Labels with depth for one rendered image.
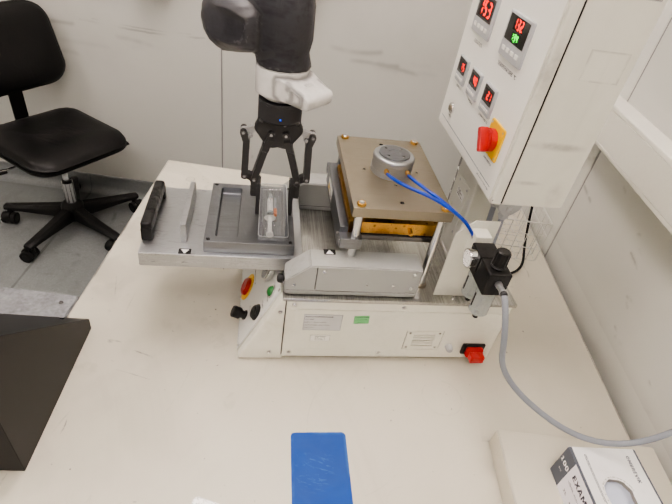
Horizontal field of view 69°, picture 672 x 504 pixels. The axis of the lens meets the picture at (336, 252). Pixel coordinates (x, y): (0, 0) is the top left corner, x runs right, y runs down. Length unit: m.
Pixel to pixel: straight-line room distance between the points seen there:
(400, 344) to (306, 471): 0.31
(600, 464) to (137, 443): 0.76
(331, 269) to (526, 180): 0.36
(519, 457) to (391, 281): 0.38
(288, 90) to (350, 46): 1.51
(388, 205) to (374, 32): 1.51
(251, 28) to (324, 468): 0.72
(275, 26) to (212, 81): 1.66
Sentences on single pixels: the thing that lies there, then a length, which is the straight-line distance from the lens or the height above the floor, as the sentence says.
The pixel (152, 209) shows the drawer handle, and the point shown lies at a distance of 0.96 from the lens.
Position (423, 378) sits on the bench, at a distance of 1.06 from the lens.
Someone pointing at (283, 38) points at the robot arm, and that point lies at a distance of 0.79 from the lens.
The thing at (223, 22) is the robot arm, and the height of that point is 1.34.
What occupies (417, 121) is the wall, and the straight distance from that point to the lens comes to 2.43.
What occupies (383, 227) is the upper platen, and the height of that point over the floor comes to 1.05.
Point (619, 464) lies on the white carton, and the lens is 0.97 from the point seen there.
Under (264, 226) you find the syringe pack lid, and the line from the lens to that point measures 0.92.
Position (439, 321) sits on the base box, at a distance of 1.00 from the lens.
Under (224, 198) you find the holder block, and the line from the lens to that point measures 1.04.
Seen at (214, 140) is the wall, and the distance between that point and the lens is 2.55.
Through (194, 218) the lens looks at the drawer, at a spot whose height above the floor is 0.97.
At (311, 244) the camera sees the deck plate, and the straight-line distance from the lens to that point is 1.01.
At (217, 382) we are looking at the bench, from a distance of 0.99.
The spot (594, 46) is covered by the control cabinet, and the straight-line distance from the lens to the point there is 0.79.
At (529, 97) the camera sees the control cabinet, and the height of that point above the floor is 1.33.
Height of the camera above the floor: 1.55
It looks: 38 degrees down
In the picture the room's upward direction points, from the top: 10 degrees clockwise
